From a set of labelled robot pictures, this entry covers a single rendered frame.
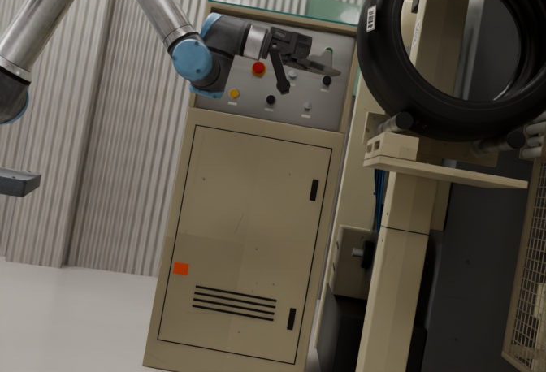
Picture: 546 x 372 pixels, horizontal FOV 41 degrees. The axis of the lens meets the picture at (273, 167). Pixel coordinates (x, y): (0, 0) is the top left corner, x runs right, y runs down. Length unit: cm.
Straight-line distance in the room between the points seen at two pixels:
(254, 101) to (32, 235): 212
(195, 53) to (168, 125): 274
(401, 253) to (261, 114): 72
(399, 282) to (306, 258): 41
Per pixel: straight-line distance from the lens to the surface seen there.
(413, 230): 219
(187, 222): 250
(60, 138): 430
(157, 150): 447
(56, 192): 430
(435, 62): 223
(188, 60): 175
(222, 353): 255
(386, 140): 181
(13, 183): 175
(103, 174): 445
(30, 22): 211
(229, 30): 191
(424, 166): 182
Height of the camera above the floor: 69
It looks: 1 degrees up
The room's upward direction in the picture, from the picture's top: 10 degrees clockwise
